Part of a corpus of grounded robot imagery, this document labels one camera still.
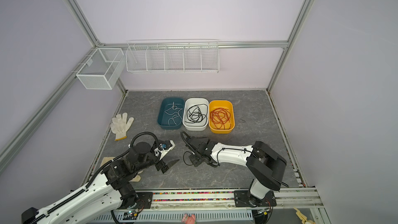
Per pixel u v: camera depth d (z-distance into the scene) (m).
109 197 0.60
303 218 0.68
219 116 1.04
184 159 0.87
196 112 1.06
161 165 0.64
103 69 1.04
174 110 1.08
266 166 0.44
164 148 0.62
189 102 1.08
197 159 0.77
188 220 0.67
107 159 0.87
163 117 1.04
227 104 1.06
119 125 1.02
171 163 0.66
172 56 0.99
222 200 0.75
